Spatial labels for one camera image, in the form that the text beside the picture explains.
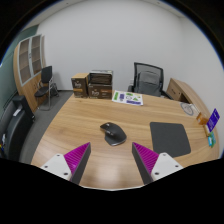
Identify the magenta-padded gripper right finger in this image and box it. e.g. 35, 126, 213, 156
131, 142, 184, 185

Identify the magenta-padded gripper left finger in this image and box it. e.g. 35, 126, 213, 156
40, 142, 92, 185

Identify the dark grey computer mouse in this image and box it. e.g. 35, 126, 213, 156
99, 121, 128, 147

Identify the dark grey mouse pad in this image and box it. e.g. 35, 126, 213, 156
149, 121, 192, 159

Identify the small tan box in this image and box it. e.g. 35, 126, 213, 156
203, 124, 211, 137

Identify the black leather armchair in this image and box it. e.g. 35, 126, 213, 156
0, 94, 36, 161

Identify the small orange box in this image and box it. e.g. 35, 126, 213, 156
195, 112, 209, 126

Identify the purple card stand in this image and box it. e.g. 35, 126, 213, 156
206, 108, 221, 133

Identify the white sheet with coloured stickers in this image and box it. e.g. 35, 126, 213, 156
111, 89, 144, 107

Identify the wooden side desk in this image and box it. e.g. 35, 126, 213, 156
165, 77, 209, 114

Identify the tall brown cardboard box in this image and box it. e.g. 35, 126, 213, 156
70, 72, 90, 99

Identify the grey backpack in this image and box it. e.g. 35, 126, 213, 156
134, 70, 163, 97

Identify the wooden shelf cabinet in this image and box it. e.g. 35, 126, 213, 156
13, 33, 48, 113

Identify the black visitor chair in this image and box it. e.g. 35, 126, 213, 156
34, 65, 60, 111

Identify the black and silver box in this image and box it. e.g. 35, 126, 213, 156
88, 69, 114, 86

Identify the black mesh office chair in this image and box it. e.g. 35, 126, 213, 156
127, 61, 174, 100

